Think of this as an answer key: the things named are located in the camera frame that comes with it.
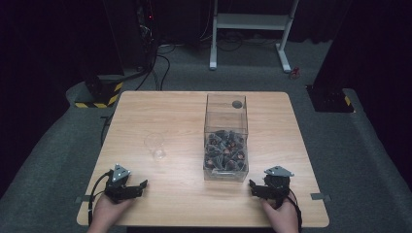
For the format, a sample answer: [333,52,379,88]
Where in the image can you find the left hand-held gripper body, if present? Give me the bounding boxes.
[103,163,140,205]

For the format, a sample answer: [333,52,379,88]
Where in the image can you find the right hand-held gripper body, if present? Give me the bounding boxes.
[263,165,295,209]

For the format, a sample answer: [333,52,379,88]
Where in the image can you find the person's right hand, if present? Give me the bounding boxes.
[260,193,301,233]

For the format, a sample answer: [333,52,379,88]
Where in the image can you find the clear glass cup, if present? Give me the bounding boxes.
[143,131,167,160]

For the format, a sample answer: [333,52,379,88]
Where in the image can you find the pile of dark tea bags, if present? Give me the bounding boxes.
[204,129,248,173]

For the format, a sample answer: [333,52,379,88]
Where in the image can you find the clear plastic box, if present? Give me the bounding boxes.
[202,92,250,183]

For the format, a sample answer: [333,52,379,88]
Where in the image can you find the black yellow striped stand base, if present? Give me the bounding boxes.
[74,75,124,110]

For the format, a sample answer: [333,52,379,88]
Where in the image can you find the black stand base yellow mark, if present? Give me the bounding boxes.
[305,84,356,114]

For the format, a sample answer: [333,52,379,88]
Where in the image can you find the dark equipment rack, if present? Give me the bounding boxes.
[135,0,159,70]

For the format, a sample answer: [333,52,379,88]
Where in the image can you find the white metal stand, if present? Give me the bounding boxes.
[209,0,299,74]

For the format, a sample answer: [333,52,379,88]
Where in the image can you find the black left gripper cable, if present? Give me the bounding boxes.
[87,171,114,226]

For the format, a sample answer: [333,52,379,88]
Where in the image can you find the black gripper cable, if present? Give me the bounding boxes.
[87,171,114,226]
[285,193,303,233]

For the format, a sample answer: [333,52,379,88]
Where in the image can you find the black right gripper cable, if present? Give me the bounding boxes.
[285,193,303,233]

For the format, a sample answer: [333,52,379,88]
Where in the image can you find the black cable beside table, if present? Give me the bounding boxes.
[99,111,116,148]

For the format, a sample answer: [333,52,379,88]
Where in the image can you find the black floor cable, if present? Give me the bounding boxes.
[134,48,160,92]
[156,53,172,92]

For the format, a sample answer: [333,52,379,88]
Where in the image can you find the black cables under stand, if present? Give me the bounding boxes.
[215,30,247,52]

